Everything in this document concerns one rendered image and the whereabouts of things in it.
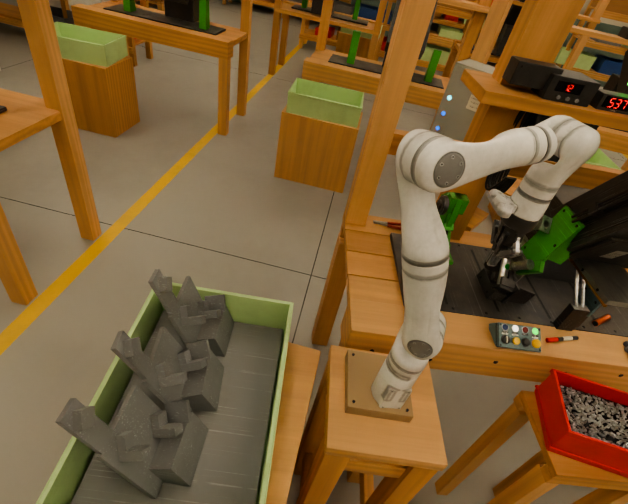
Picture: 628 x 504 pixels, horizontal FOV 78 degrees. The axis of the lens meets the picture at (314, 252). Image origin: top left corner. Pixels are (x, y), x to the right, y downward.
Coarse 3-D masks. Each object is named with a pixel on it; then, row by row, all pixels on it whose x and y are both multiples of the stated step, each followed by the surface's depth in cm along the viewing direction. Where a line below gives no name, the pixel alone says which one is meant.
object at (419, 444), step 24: (336, 360) 119; (336, 384) 112; (432, 384) 118; (336, 408) 107; (432, 408) 112; (336, 432) 102; (360, 432) 103; (384, 432) 104; (408, 432) 105; (432, 432) 106; (360, 456) 100; (384, 456) 99; (408, 456) 100; (432, 456) 101
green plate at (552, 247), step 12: (564, 216) 130; (552, 228) 132; (564, 228) 128; (576, 228) 124; (540, 240) 135; (552, 240) 131; (564, 240) 126; (528, 252) 139; (540, 252) 134; (552, 252) 129; (564, 252) 131
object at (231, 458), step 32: (160, 320) 119; (256, 352) 116; (128, 384) 102; (224, 384) 107; (256, 384) 108; (224, 416) 100; (256, 416) 101; (224, 448) 94; (256, 448) 95; (96, 480) 85; (224, 480) 89; (256, 480) 90
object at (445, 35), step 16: (368, 16) 697; (384, 16) 693; (464, 16) 664; (304, 32) 732; (384, 32) 703; (432, 32) 713; (448, 32) 691; (464, 32) 718; (384, 48) 725; (432, 48) 745; (448, 48) 740; (416, 64) 722
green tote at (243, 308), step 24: (144, 312) 107; (240, 312) 122; (264, 312) 121; (288, 312) 115; (144, 336) 111; (288, 336) 109; (120, 360) 96; (120, 384) 99; (96, 408) 87; (72, 456) 80; (264, 456) 99; (48, 480) 74; (72, 480) 81; (264, 480) 80
